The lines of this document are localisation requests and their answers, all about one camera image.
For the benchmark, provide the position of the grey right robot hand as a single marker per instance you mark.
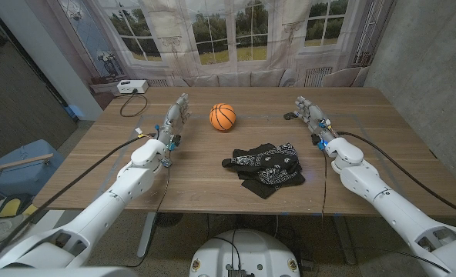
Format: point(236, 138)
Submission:
point(314, 117)

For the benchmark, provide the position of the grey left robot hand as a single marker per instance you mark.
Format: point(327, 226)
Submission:
point(174, 119)

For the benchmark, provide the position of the small orange basketball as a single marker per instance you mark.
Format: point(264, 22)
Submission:
point(222, 116)

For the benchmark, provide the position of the black paisley bandana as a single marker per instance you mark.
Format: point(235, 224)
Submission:
point(266, 165)

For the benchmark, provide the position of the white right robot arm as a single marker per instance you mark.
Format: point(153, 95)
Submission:
point(386, 200)

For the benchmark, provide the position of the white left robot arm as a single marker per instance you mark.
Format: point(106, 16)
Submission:
point(108, 200)

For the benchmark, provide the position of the small black table object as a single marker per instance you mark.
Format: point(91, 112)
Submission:
point(289, 115)

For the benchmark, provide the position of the small silver metal clamp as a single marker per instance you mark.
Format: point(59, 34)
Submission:
point(166, 162)

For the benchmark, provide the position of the white power box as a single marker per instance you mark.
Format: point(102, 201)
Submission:
point(131, 86)

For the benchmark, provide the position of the printed window backdrop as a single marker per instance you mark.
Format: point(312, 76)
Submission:
point(182, 34)

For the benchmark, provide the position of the black round floor object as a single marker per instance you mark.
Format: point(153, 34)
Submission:
point(168, 219)

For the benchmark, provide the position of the grey metal table leg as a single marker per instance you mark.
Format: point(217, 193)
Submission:
point(146, 234)
point(345, 240)

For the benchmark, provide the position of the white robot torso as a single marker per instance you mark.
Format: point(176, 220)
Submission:
point(251, 254)

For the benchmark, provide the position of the blue storage container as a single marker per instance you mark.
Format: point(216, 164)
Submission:
point(27, 181)

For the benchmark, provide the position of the yellow and black floor item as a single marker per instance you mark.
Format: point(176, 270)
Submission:
point(10, 207)

